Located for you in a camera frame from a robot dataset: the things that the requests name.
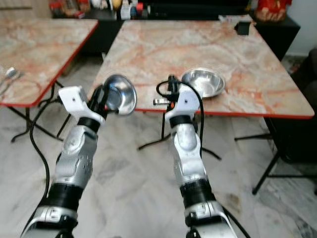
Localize shiny steel bowl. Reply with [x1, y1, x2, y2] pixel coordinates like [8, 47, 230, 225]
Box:
[102, 74, 138, 116]
[181, 67, 226, 99]

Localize large marble folding table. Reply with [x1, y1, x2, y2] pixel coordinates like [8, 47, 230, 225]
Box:
[89, 19, 317, 195]

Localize small marble folding table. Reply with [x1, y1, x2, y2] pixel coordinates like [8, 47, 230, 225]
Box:
[0, 19, 99, 145]

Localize white carton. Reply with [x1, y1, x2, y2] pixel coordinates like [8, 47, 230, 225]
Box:
[121, 2, 132, 20]

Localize small black box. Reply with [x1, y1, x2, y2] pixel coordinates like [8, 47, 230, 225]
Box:
[235, 20, 252, 36]

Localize red snack packets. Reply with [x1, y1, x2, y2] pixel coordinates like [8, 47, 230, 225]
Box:
[50, 0, 89, 18]

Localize steel spoon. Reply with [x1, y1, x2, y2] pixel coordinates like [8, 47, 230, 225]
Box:
[0, 66, 18, 94]

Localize black sideboard cabinet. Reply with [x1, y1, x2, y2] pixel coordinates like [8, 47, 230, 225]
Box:
[52, 0, 302, 61]

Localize red printed bag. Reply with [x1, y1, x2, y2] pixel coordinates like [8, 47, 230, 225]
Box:
[254, 0, 294, 23]

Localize dark box under table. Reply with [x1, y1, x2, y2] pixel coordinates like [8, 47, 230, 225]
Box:
[264, 117, 317, 165]

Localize dark sofa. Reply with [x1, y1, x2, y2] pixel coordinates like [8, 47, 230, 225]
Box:
[291, 47, 317, 102]

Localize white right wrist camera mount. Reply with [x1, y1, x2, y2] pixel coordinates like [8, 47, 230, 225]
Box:
[165, 89, 202, 125]

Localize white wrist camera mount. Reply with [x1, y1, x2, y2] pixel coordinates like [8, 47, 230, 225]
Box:
[58, 86, 98, 122]
[165, 89, 202, 125]

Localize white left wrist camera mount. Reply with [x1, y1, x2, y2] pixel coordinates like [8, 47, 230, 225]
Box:
[58, 86, 98, 122]

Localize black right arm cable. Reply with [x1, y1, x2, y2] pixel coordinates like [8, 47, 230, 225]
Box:
[156, 79, 205, 147]

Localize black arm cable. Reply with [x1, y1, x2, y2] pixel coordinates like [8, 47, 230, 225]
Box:
[156, 79, 205, 147]
[21, 97, 62, 238]

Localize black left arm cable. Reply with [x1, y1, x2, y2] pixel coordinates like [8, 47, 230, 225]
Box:
[21, 97, 62, 238]

